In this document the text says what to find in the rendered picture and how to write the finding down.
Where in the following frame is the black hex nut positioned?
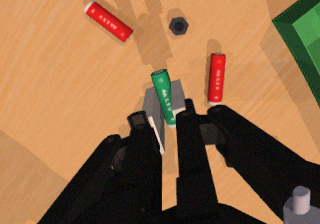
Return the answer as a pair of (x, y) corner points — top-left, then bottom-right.
(169, 17), (189, 36)

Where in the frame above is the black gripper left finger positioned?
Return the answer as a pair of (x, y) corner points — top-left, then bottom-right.
(37, 87), (165, 224)

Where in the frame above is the green three-compartment bin rack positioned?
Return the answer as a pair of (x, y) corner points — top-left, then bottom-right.
(271, 0), (320, 108)

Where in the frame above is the green aa battery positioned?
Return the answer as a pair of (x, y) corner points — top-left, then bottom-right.
(151, 69), (176, 128)

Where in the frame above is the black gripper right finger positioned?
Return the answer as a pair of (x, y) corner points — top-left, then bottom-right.
(171, 79), (320, 224)

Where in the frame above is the red battery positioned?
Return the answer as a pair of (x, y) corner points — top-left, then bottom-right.
(207, 53), (226, 105)
(84, 0), (133, 42)

